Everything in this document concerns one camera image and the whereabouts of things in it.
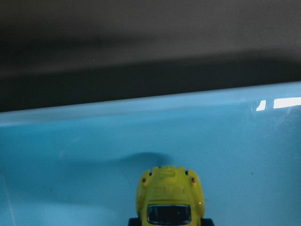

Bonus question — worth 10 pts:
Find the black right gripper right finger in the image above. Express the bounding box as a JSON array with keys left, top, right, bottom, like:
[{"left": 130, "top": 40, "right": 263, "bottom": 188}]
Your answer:
[{"left": 201, "top": 218, "right": 214, "bottom": 226}]

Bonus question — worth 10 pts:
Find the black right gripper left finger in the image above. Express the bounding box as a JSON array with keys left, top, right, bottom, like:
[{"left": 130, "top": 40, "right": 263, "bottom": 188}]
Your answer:
[{"left": 128, "top": 218, "right": 141, "bottom": 226}]

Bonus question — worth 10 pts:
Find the yellow beetle toy car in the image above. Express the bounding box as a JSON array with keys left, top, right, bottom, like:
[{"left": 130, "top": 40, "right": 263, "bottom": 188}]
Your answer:
[{"left": 135, "top": 166, "right": 205, "bottom": 226}]

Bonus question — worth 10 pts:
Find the light blue plastic bin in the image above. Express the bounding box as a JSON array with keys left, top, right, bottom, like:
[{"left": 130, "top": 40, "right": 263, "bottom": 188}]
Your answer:
[{"left": 0, "top": 82, "right": 301, "bottom": 226}]

